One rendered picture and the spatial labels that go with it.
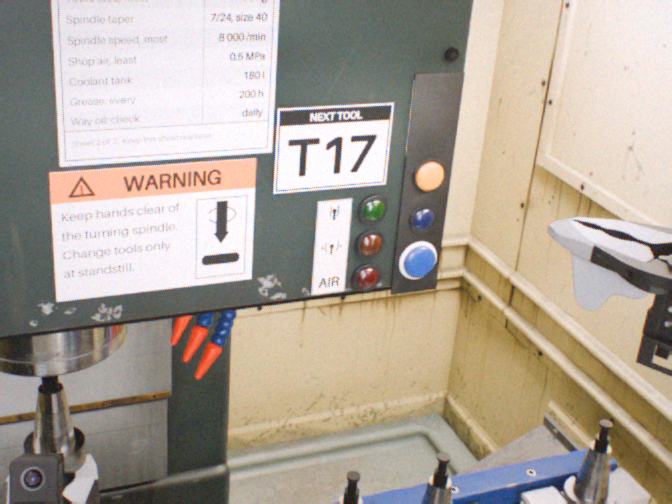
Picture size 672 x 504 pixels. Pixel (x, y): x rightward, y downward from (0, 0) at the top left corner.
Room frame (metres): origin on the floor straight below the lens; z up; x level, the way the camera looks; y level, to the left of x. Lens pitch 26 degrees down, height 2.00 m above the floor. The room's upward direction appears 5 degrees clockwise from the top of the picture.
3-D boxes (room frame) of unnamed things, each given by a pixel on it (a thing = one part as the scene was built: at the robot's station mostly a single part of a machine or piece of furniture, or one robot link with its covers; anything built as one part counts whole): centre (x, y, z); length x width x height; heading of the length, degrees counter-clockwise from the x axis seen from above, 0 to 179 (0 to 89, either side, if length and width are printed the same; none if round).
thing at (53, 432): (0.85, 0.28, 1.37); 0.04 x 0.04 x 0.07
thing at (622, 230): (0.69, -0.21, 1.68); 0.09 x 0.03 x 0.06; 54
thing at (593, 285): (0.66, -0.19, 1.68); 0.09 x 0.03 x 0.06; 54
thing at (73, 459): (0.84, 0.28, 1.33); 0.06 x 0.06 x 0.03
